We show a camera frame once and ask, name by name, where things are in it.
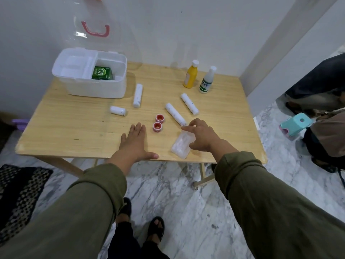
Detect green medicine box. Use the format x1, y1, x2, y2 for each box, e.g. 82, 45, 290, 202
91, 66, 114, 81

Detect person's left forearm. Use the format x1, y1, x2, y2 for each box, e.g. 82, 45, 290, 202
0, 163, 128, 259

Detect long white bandage roll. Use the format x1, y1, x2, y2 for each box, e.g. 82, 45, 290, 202
180, 93, 200, 116
165, 103, 187, 127
133, 83, 144, 109

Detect white first aid box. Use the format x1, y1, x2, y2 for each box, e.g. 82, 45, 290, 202
51, 0, 142, 99

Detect short white bandage roll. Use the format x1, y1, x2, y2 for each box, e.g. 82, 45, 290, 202
110, 105, 128, 117

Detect white bottle green label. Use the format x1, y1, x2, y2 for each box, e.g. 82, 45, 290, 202
199, 65, 217, 94

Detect purple plastic item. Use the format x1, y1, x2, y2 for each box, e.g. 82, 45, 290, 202
11, 118, 29, 132

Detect black patterned floor mat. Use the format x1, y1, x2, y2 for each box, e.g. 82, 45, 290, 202
0, 164, 54, 247

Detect wooden table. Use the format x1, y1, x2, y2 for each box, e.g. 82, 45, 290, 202
15, 61, 268, 191

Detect person's black trousers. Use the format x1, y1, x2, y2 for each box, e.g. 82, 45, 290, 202
107, 221, 170, 259

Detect person's black sandal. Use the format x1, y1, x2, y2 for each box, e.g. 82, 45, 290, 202
116, 197, 133, 224
147, 216, 165, 243

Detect person's right hand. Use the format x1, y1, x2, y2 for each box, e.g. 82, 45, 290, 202
180, 118, 240, 163

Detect clear bag of cotton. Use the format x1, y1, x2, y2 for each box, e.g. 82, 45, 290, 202
170, 131, 196, 159

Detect person's right black sandal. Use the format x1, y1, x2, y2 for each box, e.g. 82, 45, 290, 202
147, 216, 165, 243

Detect person's right forearm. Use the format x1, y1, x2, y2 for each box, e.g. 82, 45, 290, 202
214, 151, 345, 259

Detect yellow liquid bottle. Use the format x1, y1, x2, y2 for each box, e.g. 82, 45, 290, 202
183, 59, 200, 89

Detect person's left hand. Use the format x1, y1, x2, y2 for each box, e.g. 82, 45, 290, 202
106, 122, 160, 176

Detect teal plastic stool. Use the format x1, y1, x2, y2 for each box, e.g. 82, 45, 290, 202
279, 112, 313, 138

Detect person's left black sandal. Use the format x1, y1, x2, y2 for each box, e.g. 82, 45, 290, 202
116, 197, 133, 224

